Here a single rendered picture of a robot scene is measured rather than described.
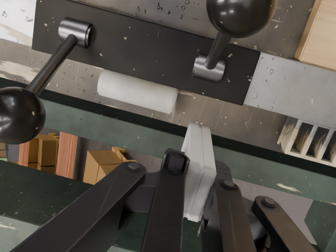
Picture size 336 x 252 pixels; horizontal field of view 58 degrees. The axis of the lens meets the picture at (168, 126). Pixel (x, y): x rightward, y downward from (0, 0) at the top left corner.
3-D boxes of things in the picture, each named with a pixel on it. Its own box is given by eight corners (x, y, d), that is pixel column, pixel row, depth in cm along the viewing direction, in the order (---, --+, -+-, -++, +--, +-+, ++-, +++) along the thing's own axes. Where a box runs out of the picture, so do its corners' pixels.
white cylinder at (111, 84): (103, 91, 33) (173, 110, 33) (94, 97, 31) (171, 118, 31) (108, 65, 32) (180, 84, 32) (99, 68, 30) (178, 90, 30)
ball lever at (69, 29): (101, 49, 29) (33, 162, 20) (63, 39, 29) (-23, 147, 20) (102, 12, 26) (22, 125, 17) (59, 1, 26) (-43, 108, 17)
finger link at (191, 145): (185, 220, 15) (171, 216, 15) (188, 161, 22) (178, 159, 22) (202, 169, 14) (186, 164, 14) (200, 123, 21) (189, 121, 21)
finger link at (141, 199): (173, 225, 14) (108, 208, 14) (179, 173, 18) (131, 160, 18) (182, 197, 13) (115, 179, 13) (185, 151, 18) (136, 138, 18)
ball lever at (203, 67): (221, 97, 28) (282, 25, 14) (180, 86, 28) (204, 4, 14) (230, 58, 28) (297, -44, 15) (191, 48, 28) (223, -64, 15)
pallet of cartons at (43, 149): (65, 141, 569) (28, 141, 534) (59, 195, 590) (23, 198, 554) (55, 130, 634) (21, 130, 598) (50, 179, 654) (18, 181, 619)
